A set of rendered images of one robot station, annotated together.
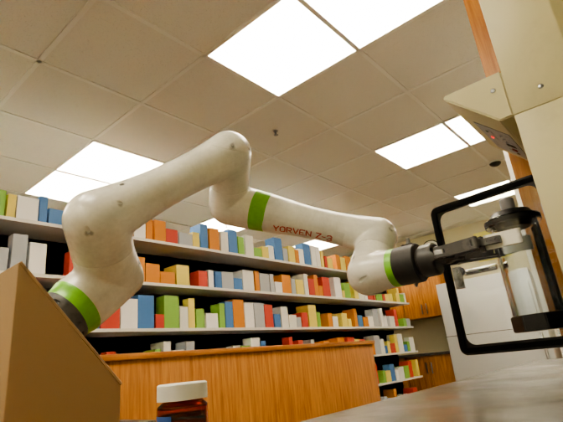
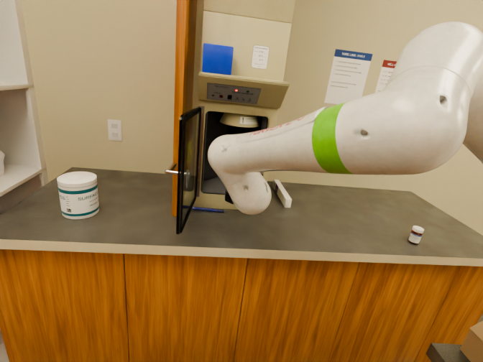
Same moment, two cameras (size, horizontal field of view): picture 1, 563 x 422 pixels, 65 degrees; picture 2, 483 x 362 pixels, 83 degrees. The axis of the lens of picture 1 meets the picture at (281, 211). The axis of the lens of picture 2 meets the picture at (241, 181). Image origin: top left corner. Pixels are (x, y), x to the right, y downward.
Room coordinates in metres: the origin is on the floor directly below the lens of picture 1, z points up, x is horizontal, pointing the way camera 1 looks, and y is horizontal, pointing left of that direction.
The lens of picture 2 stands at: (1.65, 0.25, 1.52)
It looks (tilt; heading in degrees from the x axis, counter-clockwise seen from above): 21 degrees down; 223
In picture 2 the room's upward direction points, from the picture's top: 7 degrees clockwise
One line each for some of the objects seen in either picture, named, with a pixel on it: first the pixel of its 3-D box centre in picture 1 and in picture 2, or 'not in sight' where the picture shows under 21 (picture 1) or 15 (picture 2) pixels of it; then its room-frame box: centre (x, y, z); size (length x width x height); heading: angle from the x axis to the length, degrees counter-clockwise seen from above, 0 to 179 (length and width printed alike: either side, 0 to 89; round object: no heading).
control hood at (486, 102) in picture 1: (499, 131); (241, 91); (0.90, -0.51, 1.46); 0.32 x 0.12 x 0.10; 141
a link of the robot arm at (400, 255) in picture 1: (410, 262); not in sight; (1.05, -0.29, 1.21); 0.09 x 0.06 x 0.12; 141
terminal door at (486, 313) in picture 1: (501, 266); (189, 166); (1.10, -0.53, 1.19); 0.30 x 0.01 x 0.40; 44
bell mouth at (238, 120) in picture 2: not in sight; (240, 117); (0.79, -0.62, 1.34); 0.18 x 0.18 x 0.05
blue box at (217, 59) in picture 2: not in sight; (217, 59); (0.98, -0.57, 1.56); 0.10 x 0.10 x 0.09; 51
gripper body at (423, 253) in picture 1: (441, 257); not in sight; (1.00, -0.35, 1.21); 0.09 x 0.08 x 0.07; 51
